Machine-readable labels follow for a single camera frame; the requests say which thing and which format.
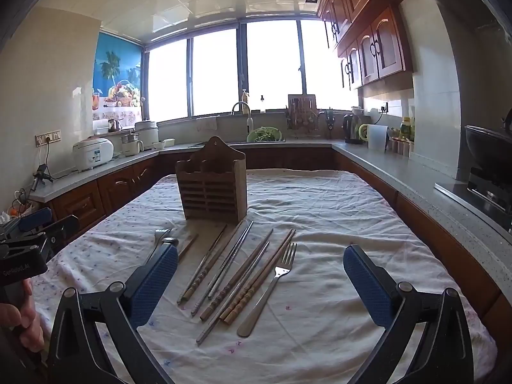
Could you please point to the scissors holder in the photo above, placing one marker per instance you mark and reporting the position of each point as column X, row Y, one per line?
column 330, row 120

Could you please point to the yellow condiment bottle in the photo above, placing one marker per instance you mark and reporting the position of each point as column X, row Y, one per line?
column 412, row 130
column 405, row 130

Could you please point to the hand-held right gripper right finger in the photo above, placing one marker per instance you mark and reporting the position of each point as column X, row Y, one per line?
column 364, row 284

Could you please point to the grey stone countertop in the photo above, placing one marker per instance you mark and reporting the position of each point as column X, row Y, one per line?
column 400, row 168

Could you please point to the steel sink faucet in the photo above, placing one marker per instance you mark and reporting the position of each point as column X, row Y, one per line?
column 248, row 122

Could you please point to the white electric cooking pot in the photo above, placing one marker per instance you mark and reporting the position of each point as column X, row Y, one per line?
column 146, row 134

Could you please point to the black wok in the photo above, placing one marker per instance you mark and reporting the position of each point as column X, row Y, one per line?
column 488, row 148

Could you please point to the brown wooden chopstick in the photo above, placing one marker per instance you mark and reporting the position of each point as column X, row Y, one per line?
column 235, row 276

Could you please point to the white rice cooker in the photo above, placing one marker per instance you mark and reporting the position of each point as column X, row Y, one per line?
column 92, row 154

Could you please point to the person's left hand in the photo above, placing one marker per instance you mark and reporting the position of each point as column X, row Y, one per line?
column 28, row 328

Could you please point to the plain wooden chopstick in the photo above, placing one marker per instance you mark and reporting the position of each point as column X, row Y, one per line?
column 188, row 245

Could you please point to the small white electric kettle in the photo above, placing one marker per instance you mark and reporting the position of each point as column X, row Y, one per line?
column 130, row 146

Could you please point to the small white container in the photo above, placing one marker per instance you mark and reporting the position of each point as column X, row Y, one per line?
column 169, row 143

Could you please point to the wooden utensil holder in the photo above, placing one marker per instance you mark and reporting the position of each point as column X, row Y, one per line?
column 212, row 192

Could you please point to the yellow soap bottle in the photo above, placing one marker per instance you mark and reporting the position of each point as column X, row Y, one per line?
column 245, row 96

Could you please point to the kitchen sink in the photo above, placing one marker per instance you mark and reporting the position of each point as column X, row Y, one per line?
column 216, row 143

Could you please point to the clear pump bottle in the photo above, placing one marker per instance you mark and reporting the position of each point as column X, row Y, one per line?
column 262, row 106

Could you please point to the brown wooden wall cabinets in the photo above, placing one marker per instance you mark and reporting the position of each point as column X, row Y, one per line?
column 360, row 28

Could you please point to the wall outlet with plug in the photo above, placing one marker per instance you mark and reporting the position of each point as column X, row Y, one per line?
column 383, row 108

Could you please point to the spice jar rack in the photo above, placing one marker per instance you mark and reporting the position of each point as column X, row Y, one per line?
column 401, row 147

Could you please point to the white dish cloth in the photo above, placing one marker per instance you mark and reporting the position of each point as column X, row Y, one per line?
column 207, row 124

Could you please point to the wall socket strip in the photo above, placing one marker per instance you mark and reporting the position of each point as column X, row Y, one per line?
column 48, row 137

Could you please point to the green colander with vegetables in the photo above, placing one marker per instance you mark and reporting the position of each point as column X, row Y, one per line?
column 264, row 135

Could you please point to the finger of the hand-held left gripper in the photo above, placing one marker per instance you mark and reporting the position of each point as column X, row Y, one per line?
column 36, row 218
column 64, row 226

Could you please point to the wooden cutting board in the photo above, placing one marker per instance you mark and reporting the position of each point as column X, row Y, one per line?
column 302, row 100

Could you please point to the steel spoon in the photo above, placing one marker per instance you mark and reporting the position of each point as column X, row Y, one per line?
column 170, row 241

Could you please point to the small white bowl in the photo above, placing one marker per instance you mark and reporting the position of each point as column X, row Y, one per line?
column 157, row 145

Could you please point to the steel electric kettle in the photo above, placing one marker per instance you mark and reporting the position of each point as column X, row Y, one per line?
column 352, row 130

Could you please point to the black gas stove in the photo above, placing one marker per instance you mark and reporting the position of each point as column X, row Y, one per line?
column 488, row 200

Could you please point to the white floral tablecloth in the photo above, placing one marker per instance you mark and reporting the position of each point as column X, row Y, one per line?
column 320, row 216

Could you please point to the black phone tripod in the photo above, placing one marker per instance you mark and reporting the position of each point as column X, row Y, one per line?
column 40, row 174

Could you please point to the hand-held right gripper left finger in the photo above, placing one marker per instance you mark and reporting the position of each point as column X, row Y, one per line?
column 158, row 284

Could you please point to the tropical fruit window blind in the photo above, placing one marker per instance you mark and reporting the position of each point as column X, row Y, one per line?
column 116, row 68

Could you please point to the steel fork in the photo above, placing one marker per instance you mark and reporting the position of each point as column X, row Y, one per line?
column 276, row 274
column 162, row 234

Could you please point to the kitchen window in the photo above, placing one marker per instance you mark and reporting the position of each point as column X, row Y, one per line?
column 216, row 72

